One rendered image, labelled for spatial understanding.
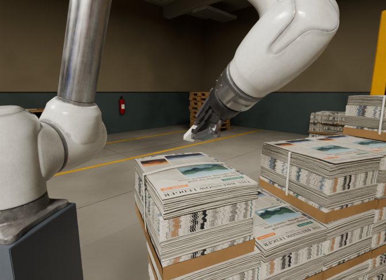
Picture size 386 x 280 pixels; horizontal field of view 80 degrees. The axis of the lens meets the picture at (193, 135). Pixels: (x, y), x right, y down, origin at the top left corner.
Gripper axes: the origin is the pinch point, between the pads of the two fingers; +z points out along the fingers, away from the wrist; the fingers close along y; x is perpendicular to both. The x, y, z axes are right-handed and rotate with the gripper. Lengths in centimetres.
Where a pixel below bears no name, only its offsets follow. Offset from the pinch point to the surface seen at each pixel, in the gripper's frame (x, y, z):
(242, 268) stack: 24.9, 32.3, 14.6
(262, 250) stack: 32.2, 27.1, 13.9
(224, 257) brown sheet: 16.6, 29.7, 11.1
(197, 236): 6.6, 25.3, 7.7
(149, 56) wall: 36, -559, 551
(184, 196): -0.8, 17.2, 0.9
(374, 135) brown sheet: 104, -31, 8
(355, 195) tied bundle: 71, 5, 5
